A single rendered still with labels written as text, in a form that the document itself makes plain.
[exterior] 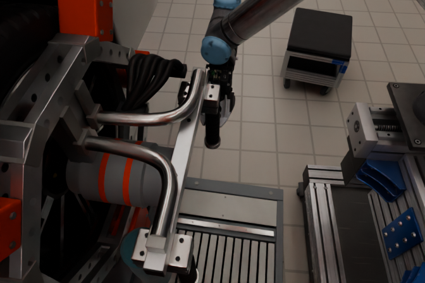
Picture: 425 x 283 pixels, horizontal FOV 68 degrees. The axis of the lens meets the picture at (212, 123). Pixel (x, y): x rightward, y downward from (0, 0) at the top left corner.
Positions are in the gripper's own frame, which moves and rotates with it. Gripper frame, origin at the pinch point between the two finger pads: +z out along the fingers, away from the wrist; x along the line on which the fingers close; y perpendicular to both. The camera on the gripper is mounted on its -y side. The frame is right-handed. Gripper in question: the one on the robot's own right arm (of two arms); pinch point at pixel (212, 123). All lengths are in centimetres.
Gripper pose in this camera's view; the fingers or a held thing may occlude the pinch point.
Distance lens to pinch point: 78.8
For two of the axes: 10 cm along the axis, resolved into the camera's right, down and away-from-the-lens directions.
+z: -1.4, 7.9, -6.0
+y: 0.0, -6.1, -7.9
